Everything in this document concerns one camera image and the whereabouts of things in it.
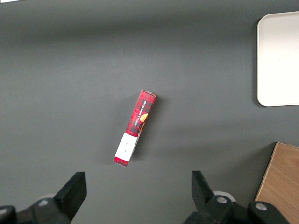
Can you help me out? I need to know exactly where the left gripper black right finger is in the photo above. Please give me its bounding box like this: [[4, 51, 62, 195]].
[[183, 170, 236, 224]]

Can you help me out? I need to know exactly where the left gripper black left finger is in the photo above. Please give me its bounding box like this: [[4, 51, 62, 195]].
[[31, 171, 87, 224]]

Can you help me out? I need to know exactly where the wooden drawer cabinet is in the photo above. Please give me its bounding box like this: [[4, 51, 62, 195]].
[[254, 141, 299, 224]]

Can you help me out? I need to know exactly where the red tartan shortbread box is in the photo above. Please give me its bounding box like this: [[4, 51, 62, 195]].
[[113, 90, 157, 168]]

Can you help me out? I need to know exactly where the beige plastic tray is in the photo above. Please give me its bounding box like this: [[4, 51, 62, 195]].
[[256, 11, 299, 107]]

